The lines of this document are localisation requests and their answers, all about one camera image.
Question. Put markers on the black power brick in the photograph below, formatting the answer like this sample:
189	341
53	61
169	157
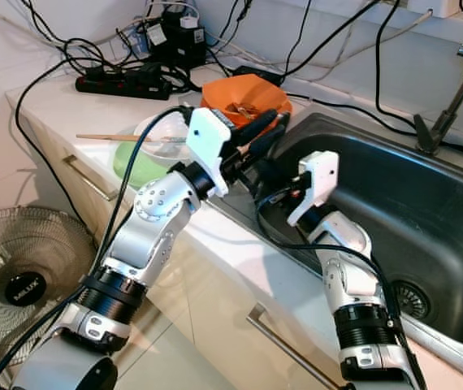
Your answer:
260	75

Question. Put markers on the orange bowl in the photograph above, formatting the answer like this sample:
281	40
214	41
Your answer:
252	89

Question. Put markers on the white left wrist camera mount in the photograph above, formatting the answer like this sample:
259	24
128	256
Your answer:
207	146

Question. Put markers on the metal faucet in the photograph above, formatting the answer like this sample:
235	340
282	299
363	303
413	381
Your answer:
430	134

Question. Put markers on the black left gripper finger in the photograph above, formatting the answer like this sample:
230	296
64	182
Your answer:
266	140
257	123

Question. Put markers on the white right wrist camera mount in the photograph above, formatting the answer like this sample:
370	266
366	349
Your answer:
319	175

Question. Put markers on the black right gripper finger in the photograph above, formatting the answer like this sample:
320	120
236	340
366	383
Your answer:
272	169
260	185

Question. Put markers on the stainless steel sink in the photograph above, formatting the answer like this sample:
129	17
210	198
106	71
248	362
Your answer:
402	195

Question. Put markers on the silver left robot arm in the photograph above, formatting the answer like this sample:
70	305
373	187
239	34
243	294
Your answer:
150	236

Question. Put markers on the white bowl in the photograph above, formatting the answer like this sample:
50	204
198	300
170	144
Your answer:
152	128

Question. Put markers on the green plate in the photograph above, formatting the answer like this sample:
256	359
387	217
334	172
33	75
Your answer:
132	172

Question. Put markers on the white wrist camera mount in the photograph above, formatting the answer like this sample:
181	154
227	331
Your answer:
319	175
207	146

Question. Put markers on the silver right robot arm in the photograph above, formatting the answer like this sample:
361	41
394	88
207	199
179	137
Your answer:
353	276

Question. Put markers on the cream kitchen cabinet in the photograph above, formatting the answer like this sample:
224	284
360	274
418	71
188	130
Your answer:
199	292

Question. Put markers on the black adapter box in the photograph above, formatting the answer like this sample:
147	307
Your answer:
179	41

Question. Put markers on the black power strip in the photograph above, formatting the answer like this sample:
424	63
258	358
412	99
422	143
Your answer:
118	84

